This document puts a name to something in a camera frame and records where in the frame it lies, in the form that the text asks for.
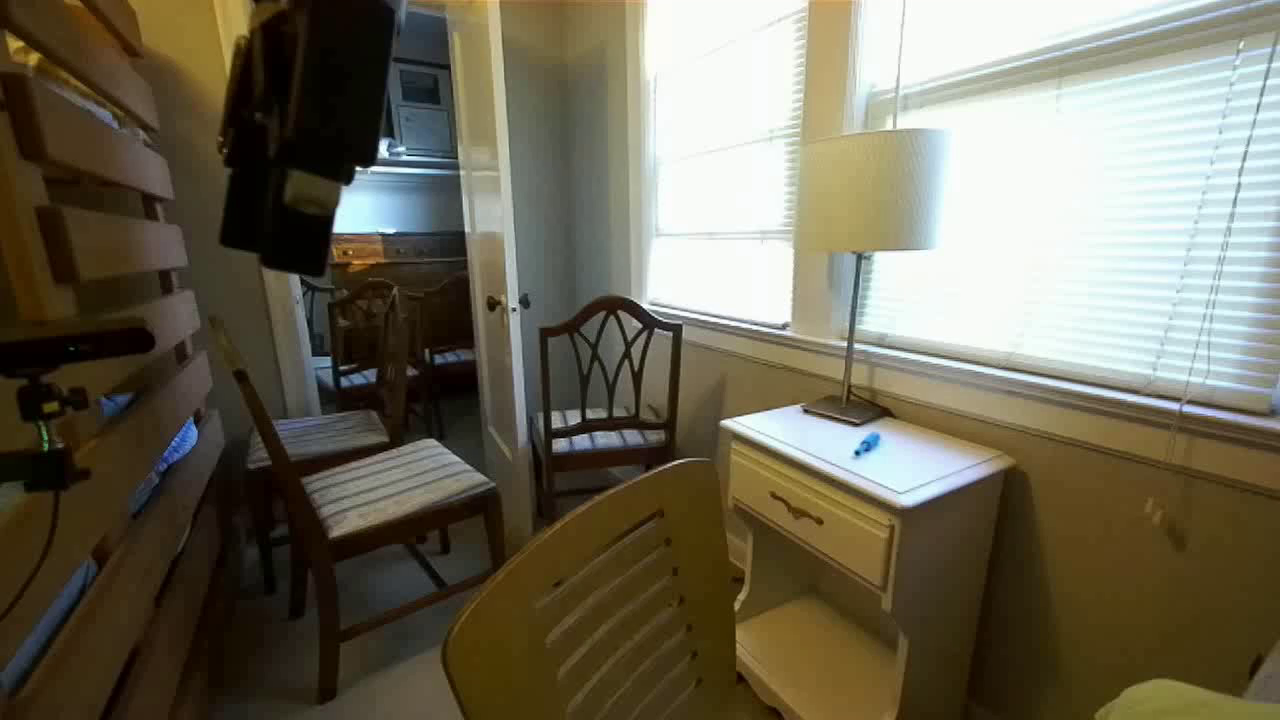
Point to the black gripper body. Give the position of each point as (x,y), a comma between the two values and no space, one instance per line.
(321,81)

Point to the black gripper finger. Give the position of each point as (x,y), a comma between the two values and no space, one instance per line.
(296,227)
(240,173)

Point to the yellow cloth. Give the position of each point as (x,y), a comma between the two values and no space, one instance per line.
(1174,703)

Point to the dark wooden striped-seat chair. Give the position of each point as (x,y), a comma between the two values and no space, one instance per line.
(395,487)
(448,358)
(321,436)
(604,443)

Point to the light wooden slat-back chair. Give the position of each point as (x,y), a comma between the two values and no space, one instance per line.
(600,624)

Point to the white microwave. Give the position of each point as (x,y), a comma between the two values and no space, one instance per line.
(422,112)

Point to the white door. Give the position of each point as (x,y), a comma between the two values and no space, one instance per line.
(488,265)

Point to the narrow white window blind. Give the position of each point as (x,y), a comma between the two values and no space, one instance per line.
(727,162)

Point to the white shade table lamp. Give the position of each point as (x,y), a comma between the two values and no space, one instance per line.
(872,187)

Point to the blue marker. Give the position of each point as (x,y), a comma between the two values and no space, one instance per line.
(864,445)

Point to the white nightstand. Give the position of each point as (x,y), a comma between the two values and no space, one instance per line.
(943,562)

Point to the wide white window blind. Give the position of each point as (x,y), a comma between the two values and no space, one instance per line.
(1081,227)

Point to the wooden slatted frame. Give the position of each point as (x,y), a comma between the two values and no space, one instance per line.
(107,252)

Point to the black stereo camera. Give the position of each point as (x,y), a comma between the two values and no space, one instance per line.
(75,348)

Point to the black camera clamp mount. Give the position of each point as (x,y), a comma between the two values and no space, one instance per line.
(47,443)

